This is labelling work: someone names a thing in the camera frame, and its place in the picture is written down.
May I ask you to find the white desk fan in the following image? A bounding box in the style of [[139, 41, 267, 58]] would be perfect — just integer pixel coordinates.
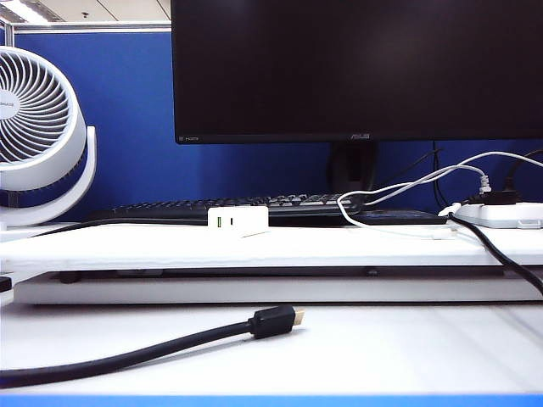
[[0, 44, 98, 230]]

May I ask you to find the black power plug with cord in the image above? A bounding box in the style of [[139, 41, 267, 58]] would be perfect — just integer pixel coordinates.
[[466, 148, 543, 205]]

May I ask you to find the black ASUS computer monitor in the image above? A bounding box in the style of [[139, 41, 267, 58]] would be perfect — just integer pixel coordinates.
[[170, 0, 543, 194]]

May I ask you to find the thin black keyboard cable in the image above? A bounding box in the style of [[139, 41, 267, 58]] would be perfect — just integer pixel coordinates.
[[31, 217, 211, 237]]

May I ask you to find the thin black monitor cable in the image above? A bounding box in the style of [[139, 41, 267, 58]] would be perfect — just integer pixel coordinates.
[[372, 147, 445, 188], [431, 139, 450, 209]]

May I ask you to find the black HDMI cable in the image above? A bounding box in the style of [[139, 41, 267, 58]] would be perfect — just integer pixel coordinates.
[[0, 304, 307, 390]]

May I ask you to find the thick black power cable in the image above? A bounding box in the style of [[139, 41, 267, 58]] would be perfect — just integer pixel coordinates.
[[447, 213, 543, 297]]

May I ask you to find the black computer keyboard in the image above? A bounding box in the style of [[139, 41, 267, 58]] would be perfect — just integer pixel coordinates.
[[87, 191, 366, 226]]

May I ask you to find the white Type-C charging cable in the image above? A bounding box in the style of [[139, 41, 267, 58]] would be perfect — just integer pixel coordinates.
[[337, 151, 543, 239]]

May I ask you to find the white power strip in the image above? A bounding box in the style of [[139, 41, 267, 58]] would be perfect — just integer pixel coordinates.
[[456, 202, 543, 230]]

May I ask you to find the white raised board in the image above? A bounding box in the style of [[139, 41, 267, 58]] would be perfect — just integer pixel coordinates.
[[0, 222, 543, 273]]

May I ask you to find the white ethernet cable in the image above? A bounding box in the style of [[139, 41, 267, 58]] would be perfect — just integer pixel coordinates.
[[362, 164, 493, 205]]

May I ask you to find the black flat slab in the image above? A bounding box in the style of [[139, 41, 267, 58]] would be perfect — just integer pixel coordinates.
[[49, 265, 507, 284]]

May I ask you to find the white charging base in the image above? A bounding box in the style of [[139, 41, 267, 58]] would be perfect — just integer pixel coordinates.
[[207, 206, 272, 239]]

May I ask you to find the blue office partition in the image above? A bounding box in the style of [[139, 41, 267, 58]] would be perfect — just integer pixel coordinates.
[[0, 23, 543, 222]]

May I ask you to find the white base board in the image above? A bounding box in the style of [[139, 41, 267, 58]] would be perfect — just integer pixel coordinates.
[[12, 270, 543, 305]]

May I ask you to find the dark flat pad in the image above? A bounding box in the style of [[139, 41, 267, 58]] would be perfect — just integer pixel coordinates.
[[355, 208, 449, 226]]

